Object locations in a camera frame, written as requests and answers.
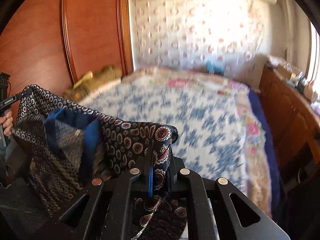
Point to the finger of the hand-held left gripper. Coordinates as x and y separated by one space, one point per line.
22 95

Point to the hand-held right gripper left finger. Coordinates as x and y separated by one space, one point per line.
150 182

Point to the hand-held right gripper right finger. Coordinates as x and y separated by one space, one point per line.
175 180

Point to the dark blue circle-patterned shirt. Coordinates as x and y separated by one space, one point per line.
125 140

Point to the person's left hand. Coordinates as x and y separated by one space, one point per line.
7 125

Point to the woven straw pillow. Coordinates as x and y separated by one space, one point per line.
107 76

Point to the pink floral bedspread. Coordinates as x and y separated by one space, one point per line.
255 130

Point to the wooden slatted wardrobe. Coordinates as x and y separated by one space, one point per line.
95 30

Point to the dark blue blanket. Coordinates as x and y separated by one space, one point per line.
270 145

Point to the teal plastic item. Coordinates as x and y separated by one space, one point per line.
213 67

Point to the wooden sideboard cabinet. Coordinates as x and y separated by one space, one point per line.
287 115

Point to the sheer circle-patterned curtain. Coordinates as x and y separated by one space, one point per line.
200 30

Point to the cardboard box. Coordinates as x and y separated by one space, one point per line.
287 72

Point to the window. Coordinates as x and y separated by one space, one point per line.
315 60

